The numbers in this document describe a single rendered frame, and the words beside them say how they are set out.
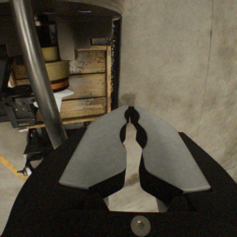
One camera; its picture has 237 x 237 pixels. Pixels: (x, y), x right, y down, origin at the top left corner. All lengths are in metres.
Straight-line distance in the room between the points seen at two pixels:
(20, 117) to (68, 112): 0.27
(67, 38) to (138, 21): 1.27
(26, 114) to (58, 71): 0.13
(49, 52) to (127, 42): 1.24
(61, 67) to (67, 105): 0.30
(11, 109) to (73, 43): 0.20
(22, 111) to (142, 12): 1.40
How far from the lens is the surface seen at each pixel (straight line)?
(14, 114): 0.36
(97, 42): 0.55
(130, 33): 1.50
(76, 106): 0.58
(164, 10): 1.67
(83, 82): 0.54
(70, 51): 0.30
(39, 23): 0.36
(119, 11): 0.26
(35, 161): 0.68
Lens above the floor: 1.40
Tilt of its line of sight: 53 degrees down
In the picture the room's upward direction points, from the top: 152 degrees clockwise
